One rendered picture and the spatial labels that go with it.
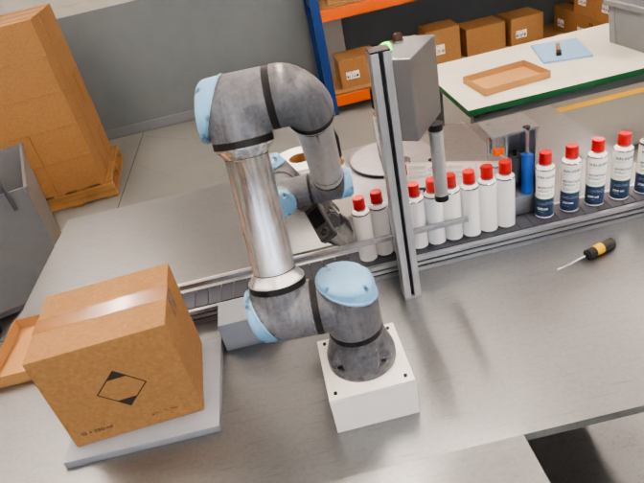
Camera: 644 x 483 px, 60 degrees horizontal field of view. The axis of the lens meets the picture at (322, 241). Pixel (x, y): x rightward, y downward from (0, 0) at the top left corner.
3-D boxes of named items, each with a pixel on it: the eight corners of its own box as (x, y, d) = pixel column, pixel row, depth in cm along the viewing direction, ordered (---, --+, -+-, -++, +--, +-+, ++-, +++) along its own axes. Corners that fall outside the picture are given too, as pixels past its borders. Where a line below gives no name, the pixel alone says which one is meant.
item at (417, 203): (425, 238, 166) (419, 177, 155) (431, 247, 162) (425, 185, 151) (408, 242, 166) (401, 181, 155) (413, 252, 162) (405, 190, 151)
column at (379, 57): (417, 287, 156) (385, 43, 120) (422, 296, 153) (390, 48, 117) (401, 290, 156) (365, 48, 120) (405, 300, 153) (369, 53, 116)
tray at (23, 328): (113, 307, 177) (108, 297, 175) (96, 365, 155) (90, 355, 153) (20, 329, 177) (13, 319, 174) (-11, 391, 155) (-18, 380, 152)
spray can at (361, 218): (377, 251, 165) (366, 191, 154) (379, 262, 161) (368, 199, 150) (359, 254, 166) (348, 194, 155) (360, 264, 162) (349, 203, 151)
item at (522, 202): (522, 190, 177) (522, 112, 164) (541, 209, 167) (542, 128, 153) (479, 199, 177) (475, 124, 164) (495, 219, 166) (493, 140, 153)
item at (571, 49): (576, 39, 311) (576, 37, 310) (593, 57, 284) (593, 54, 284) (530, 47, 315) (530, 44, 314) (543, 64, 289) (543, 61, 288)
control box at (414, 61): (442, 111, 139) (435, 33, 128) (419, 142, 127) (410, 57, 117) (402, 112, 143) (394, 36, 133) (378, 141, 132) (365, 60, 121)
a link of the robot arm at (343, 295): (386, 337, 113) (377, 286, 106) (321, 349, 114) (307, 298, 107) (379, 299, 123) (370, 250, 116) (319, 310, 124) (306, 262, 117)
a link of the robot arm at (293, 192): (306, 187, 133) (305, 165, 142) (260, 196, 134) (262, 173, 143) (312, 215, 137) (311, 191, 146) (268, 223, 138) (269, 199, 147)
